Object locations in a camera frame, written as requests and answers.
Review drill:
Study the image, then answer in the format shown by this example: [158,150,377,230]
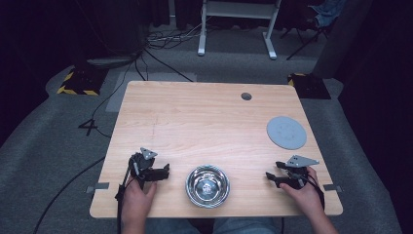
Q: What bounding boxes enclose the thin black floor cable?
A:
[92,48,195,139]

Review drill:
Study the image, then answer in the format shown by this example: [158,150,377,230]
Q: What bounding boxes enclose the hand-held gripper cable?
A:
[304,174,326,211]
[114,161,137,234]

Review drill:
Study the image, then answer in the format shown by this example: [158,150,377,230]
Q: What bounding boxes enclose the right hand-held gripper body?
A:
[284,154,320,190]

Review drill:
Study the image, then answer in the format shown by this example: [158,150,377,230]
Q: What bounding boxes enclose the person's left hand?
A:
[121,175,158,226]

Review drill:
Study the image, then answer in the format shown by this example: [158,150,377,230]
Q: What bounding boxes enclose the grey round disc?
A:
[266,115,308,151]

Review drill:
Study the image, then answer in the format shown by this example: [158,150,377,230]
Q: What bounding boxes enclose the left hand-held gripper cable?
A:
[114,161,137,234]

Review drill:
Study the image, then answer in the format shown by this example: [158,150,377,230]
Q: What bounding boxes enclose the stainless steel bowl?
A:
[184,164,231,210]

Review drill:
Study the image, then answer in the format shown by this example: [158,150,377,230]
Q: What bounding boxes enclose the black yellow striped stand base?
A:
[56,65,109,98]
[286,72,332,100]

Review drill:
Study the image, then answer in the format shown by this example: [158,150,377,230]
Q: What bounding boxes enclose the bundle of floor cables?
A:
[144,23,204,52]

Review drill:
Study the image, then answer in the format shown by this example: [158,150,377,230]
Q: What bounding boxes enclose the blue cloth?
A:
[312,0,348,28]

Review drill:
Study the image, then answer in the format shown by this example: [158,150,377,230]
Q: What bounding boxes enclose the right hand-held gripper cable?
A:
[304,174,326,211]

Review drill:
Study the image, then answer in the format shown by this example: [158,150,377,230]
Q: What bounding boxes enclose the grey tape strip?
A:
[85,181,111,195]
[322,183,344,193]

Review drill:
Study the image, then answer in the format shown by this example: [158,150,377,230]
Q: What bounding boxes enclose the black folding chair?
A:
[280,6,335,61]

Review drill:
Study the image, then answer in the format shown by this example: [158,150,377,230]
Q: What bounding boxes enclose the person's right hand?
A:
[279,166,326,217]

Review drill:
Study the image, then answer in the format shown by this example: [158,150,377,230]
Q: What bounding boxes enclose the grey curtain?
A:
[312,0,375,80]

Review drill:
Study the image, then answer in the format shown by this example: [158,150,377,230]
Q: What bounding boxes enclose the white desk frame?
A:
[197,0,283,61]

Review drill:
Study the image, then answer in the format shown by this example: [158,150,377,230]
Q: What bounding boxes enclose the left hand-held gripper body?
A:
[128,146,159,190]

